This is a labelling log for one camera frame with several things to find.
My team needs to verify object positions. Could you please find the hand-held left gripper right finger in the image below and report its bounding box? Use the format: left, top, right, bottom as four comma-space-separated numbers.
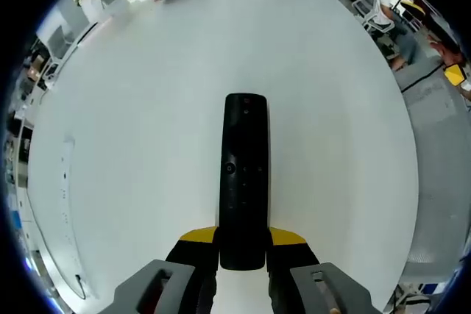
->
266, 226, 383, 314

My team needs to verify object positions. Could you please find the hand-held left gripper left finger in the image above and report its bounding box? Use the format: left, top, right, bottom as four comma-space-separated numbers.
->
97, 226, 218, 314

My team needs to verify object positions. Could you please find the black remote control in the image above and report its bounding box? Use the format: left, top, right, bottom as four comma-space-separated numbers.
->
219, 93, 275, 272

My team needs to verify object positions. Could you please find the white mesh office chair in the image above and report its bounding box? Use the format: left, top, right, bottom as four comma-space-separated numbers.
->
350, 0, 396, 34

